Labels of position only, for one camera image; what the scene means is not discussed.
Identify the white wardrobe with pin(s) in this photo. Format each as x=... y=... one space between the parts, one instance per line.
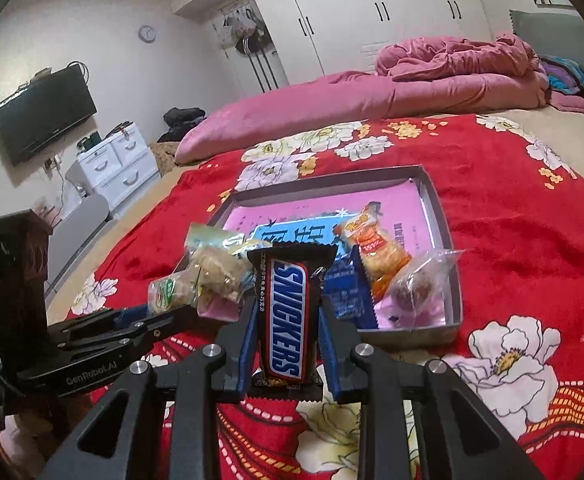
x=347 y=10

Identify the brown chocolate bar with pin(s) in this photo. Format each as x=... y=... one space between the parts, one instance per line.
x=287 y=320

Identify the person's left forearm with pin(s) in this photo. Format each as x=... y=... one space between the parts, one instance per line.
x=22 y=445

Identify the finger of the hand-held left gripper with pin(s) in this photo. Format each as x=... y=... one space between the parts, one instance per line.
x=147 y=332
x=127 y=316

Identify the blue snack packet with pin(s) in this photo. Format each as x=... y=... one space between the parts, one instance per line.
x=347 y=290

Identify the clear red date packet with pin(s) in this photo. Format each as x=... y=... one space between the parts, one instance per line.
x=411 y=285

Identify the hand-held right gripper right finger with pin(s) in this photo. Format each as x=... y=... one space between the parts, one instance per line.
x=329 y=355

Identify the dark clothes pile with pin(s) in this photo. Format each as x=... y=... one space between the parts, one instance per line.
x=182 y=122

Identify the brown fuzzy cloth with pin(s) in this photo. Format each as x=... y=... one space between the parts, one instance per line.
x=164 y=157

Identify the grey padded headboard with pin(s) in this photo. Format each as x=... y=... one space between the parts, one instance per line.
x=546 y=35

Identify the clear round cookie packet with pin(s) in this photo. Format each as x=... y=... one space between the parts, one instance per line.
x=167 y=295

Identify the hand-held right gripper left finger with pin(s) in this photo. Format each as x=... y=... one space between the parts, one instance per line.
x=244 y=355

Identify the pink quilt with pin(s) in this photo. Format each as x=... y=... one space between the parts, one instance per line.
x=297 y=110

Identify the black wall television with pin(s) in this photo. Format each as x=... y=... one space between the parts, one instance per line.
x=42 y=115

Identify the round wall clock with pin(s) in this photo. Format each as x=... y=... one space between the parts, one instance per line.
x=147 y=33

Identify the red floral blanket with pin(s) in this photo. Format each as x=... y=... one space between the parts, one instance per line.
x=496 y=260

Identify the clear brown cookie packet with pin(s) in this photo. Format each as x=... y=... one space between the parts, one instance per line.
x=217 y=270

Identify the orange snack packet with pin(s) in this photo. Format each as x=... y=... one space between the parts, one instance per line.
x=376 y=255

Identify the blue purple cloth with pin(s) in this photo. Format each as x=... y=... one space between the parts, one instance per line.
x=566 y=75

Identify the white drawer cabinet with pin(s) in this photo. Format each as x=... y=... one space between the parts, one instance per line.
x=117 y=165

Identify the hanging bags on rack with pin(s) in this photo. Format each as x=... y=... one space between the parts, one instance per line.
x=247 y=35

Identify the grey cardboard tray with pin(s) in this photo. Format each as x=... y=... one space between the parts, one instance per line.
x=436 y=210

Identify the pink book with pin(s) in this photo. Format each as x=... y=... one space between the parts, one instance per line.
x=297 y=210

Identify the crumpled pink blanket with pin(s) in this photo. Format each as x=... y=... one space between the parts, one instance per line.
x=446 y=57

